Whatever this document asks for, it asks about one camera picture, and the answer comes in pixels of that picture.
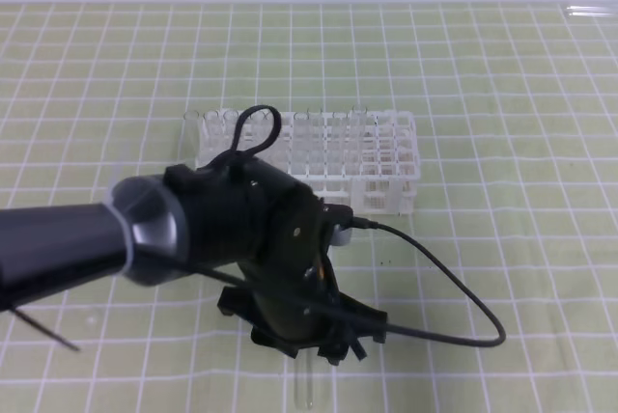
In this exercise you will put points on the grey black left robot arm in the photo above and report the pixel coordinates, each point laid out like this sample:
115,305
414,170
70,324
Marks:
159,228

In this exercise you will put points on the green grid tablecloth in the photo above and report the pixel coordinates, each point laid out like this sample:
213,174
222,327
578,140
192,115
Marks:
516,112

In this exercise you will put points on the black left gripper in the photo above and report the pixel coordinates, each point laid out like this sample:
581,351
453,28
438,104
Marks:
305,308

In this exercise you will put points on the white plastic test tube rack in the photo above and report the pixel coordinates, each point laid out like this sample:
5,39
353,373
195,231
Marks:
368,161

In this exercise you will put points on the clear tubes at table edge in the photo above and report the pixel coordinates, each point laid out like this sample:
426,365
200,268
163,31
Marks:
591,11

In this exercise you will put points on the clear glass test tube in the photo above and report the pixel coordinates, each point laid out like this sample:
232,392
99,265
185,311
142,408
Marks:
304,381

